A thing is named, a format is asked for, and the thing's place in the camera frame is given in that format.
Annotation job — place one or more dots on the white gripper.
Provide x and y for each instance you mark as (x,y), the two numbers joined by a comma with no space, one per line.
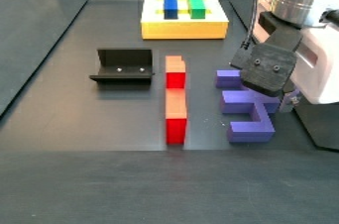
(315,75)

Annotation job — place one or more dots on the purple cross-shaped block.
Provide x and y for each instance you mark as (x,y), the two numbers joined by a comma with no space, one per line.
(241,100)

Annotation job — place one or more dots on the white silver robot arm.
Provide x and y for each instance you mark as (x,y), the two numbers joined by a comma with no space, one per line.
(293,11)

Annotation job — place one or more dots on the yellow slotted board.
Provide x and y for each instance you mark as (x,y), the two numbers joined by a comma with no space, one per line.
(183,28)

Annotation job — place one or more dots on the black angle fixture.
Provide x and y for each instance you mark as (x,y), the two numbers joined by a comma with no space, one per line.
(125,65)

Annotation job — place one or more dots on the red stepped block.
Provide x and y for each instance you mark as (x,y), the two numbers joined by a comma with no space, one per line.
(177,115)

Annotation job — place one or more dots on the green bar block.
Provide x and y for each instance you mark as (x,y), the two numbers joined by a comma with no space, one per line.
(197,8)

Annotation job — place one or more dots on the blue bar block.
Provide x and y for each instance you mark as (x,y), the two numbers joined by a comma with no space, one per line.
(170,7)

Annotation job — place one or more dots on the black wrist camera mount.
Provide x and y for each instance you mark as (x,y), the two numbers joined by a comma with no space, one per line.
(267,64)

